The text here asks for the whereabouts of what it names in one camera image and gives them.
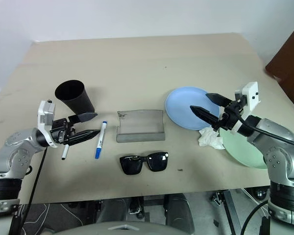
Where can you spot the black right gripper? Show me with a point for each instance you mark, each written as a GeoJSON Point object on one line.
{"type": "Point", "coordinates": [231, 115]}

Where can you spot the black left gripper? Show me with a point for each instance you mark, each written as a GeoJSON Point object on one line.
{"type": "Point", "coordinates": [61, 131]}

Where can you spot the thin white black-tipped pen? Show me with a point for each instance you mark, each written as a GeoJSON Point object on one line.
{"type": "Point", "coordinates": [65, 153]}

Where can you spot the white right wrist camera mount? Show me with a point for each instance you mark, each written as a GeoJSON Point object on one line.
{"type": "Point", "coordinates": [252, 95]}

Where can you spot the black plastic cup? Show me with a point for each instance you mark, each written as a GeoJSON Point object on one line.
{"type": "Point", "coordinates": [76, 100]}

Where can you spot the crumpled white tissue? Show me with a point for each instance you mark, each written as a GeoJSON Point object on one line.
{"type": "Point", "coordinates": [210, 139]}

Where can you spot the light blue plate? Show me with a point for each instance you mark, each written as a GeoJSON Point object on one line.
{"type": "Point", "coordinates": [183, 107]}

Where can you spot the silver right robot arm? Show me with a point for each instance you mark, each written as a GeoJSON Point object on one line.
{"type": "Point", "coordinates": [279, 156]}

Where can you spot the blue white whiteboard marker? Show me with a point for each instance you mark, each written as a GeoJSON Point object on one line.
{"type": "Point", "coordinates": [100, 139]}

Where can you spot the black sunglasses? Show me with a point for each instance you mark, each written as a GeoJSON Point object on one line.
{"type": "Point", "coordinates": [142, 162]}

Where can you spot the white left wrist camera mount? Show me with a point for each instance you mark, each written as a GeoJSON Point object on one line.
{"type": "Point", "coordinates": [45, 115]}

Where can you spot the grey robot torso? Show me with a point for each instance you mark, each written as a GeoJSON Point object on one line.
{"type": "Point", "coordinates": [88, 227]}

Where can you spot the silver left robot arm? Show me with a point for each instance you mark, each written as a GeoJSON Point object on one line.
{"type": "Point", "coordinates": [14, 151]}

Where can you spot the brown wooden furniture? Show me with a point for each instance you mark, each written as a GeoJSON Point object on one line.
{"type": "Point", "coordinates": [289, 68]}

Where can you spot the light green plate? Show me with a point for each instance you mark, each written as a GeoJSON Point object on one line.
{"type": "Point", "coordinates": [242, 151]}

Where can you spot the dark grey rounded shape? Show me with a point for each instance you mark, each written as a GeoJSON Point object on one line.
{"type": "Point", "coordinates": [178, 210]}

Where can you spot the grey glasses case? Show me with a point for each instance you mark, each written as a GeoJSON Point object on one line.
{"type": "Point", "coordinates": [139, 124]}

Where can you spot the grey metal table frame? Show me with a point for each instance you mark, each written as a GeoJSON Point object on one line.
{"type": "Point", "coordinates": [229, 213]}

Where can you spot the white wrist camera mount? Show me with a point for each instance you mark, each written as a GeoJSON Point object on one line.
{"type": "Point", "coordinates": [45, 115]}
{"type": "Point", "coordinates": [252, 95]}

